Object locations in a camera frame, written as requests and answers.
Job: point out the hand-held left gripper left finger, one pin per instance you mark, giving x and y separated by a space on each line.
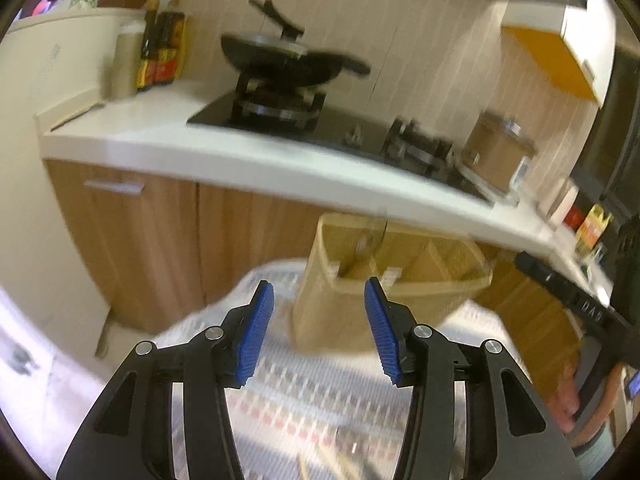
255 330

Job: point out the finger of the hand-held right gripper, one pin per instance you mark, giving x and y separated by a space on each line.
542 275

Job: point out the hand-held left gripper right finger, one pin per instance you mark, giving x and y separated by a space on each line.
382 330

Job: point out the beige plastic utensil basket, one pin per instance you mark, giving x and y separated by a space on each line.
330 315

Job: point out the person's right forearm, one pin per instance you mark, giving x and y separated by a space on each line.
607 410

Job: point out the person's right hand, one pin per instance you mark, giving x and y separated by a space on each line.
565 400

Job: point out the yellow oil bottle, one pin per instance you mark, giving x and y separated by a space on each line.
595 227

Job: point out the red jar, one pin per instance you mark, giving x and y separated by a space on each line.
573 216

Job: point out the white plastic container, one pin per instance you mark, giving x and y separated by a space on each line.
562 200

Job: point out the striped woven table mat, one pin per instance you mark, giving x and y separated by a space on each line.
310 400

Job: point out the brown rice cooker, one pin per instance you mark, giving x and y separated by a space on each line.
495 155

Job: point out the wooden base cabinet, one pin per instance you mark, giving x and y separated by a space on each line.
150 240

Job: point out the dark window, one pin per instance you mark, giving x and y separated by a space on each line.
617 125

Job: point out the black burner grate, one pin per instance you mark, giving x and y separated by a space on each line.
280 105
415 147

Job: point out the black gas cooktop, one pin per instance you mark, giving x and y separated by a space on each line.
345 125

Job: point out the black wok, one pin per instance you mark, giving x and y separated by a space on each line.
295 67

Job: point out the dark soy sauce bottle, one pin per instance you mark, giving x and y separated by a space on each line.
147 55
170 50

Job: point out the white jar with lid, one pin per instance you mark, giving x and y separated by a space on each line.
126 65

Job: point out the brown cardboard box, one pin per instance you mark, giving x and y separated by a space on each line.
122 2

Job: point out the white and yellow wall cabinet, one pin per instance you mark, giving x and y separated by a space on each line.
555 60

